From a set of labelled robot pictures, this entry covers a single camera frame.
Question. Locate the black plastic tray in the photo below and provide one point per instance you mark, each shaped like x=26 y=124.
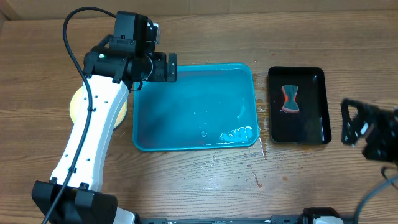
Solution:
x=311 y=125

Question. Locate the yellow-green plate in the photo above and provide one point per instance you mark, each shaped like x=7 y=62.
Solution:
x=74 y=108

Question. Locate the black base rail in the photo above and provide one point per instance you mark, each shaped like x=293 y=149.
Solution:
x=275 y=219

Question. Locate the pink green sponge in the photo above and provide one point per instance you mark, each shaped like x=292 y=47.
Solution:
x=290 y=105

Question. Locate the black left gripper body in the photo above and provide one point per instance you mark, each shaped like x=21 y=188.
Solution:
x=154 y=68

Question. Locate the teal plastic tray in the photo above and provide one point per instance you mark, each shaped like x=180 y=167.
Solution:
x=208 y=107

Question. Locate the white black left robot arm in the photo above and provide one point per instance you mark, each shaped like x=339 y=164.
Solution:
x=118 y=65

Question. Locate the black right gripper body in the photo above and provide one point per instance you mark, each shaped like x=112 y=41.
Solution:
x=382 y=140

